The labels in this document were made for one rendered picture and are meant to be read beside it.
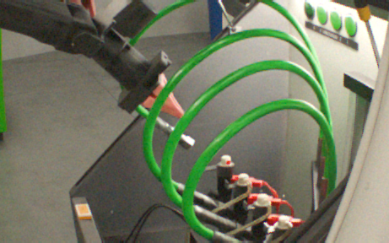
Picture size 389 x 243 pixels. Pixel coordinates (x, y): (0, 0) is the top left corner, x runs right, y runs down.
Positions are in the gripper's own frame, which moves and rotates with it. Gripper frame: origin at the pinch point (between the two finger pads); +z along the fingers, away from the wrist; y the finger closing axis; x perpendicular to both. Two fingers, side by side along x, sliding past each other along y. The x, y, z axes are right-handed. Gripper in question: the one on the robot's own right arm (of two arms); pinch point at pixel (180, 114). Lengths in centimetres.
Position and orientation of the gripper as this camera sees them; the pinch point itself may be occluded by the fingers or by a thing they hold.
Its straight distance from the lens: 94.8
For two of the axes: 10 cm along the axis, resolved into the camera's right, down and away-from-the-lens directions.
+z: 7.1, 6.4, 2.8
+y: 7.0, -6.9, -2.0
